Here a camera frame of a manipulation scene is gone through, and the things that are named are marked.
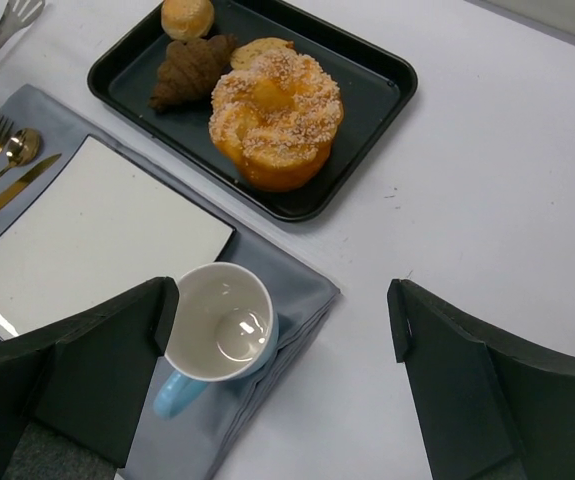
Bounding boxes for large sugared round bread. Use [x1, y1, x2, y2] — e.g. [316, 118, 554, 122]
[208, 48, 344, 192]

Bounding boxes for black baking tray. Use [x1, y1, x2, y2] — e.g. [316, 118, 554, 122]
[87, 1, 418, 222]

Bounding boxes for sliced loaf cake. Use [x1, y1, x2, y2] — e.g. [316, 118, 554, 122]
[230, 37, 295, 70]

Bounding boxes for brown chocolate croissant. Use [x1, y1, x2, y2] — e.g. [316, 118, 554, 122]
[148, 34, 237, 112]

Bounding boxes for grey cloth placemat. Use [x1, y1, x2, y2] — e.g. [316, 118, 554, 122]
[0, 85, 339, 479]

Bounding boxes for white square plate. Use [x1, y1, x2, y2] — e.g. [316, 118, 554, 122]
[0, 137, 234, 339]

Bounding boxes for gold knife green handle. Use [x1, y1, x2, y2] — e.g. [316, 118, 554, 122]
[0, 154, 61, 210]

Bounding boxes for silver metal tongs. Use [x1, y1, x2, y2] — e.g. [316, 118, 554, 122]
[0, 0, 46, 50]

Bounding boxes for small round bun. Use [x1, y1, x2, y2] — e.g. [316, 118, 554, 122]
[161, 0, 215, 41]

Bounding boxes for blue white mug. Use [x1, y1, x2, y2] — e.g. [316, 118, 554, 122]
[153, 262, 279, 419]

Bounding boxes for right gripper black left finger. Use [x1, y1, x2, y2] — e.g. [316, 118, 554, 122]
[0, 277, 179, 479]

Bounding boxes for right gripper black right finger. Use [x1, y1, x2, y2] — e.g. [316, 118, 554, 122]
[387, 279, 575, 479]

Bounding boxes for gold spoon green handle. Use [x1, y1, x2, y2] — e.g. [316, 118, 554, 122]
[0, 128, 42, 179]

